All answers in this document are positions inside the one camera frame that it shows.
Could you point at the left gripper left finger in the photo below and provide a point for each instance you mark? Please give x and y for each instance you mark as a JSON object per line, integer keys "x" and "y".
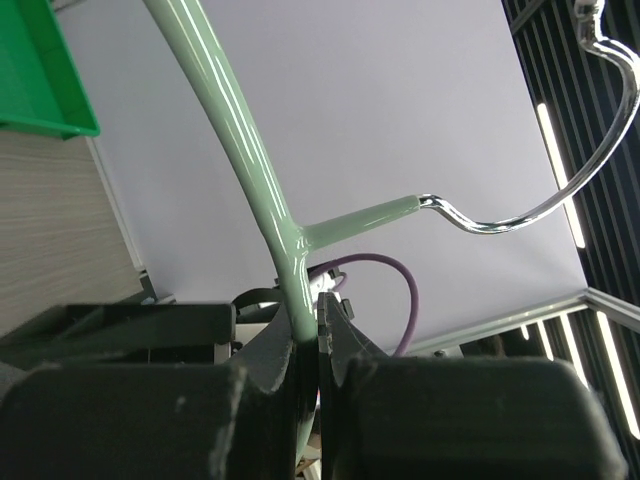
{"x": 136, "y": 392}

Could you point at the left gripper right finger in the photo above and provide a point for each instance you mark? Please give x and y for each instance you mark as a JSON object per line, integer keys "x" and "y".
{"x": 385, "y": 417}

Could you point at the mint green hanger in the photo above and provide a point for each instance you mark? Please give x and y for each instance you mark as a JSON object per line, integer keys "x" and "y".
{"x": 191, "y": 38}

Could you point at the green plastic tray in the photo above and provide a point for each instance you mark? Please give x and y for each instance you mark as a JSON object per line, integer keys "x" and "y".
{"x": 41, "y": 89}

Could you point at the aluminium frame post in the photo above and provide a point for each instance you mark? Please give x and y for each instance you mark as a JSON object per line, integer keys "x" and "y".
{"x": 618, "y": 310}

